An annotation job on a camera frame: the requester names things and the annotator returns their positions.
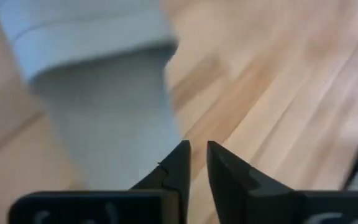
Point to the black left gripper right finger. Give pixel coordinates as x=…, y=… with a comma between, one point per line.
x=238, y=193

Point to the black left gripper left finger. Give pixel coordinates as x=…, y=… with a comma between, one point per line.
x=176, y=168

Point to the grey rubber slide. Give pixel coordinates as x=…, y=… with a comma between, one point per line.
x=104, y=102

